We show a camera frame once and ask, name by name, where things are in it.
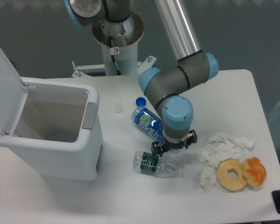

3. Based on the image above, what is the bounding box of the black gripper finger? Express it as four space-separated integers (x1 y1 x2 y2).
183 129 197 149
151 141 163 157

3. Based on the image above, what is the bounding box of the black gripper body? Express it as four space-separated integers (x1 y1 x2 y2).
162 138 189 151

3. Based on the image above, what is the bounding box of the blue label plastic bottle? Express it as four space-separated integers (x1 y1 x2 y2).
131 106 163 142

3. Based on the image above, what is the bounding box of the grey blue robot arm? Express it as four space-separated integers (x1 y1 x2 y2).
64 0 219 156

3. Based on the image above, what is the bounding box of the clear green label bottle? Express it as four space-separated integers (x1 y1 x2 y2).
133 151 184 179

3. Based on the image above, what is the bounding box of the blue bottle cap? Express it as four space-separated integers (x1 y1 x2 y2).
135 97 147 107

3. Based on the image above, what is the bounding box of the white bottle cap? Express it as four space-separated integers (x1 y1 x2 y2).
114 105 123 113

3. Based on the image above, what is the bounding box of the large crumpled white tissue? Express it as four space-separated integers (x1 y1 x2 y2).
200 132 256 168

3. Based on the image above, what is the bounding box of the small crumpled white tissue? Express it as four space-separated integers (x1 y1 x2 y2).
199 167 217 192

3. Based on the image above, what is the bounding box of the orange glazed bread roll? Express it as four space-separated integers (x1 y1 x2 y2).
242 157 266 187

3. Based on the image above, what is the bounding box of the white trash bin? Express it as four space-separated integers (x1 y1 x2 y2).
0 77 103 182

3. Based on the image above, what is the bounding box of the white bin lid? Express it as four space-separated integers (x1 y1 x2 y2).
0 48 35 135

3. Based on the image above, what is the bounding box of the ring doughnut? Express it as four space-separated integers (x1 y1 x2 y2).
216 159 247 192

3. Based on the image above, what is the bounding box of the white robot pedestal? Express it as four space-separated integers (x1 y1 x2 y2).
72 12 156 77

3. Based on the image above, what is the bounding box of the black cable on pedestal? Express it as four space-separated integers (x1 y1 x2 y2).
108 36 122 76

